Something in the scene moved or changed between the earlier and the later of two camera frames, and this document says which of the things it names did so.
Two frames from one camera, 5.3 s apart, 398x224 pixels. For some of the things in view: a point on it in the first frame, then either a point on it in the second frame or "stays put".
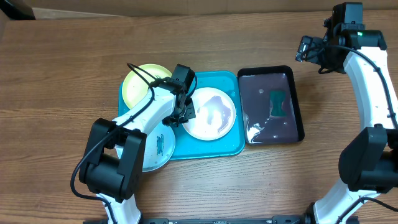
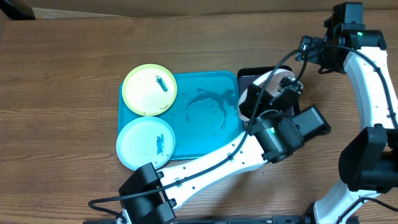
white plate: x=215 y=114 → x=273 y=84
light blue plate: x=160 y=147 stays put
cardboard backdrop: x=44 y=9 stays put
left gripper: x=190 y=114 → x=250 y=100
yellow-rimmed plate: x=135 y=88 stays put
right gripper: x=313 y=46 stays put
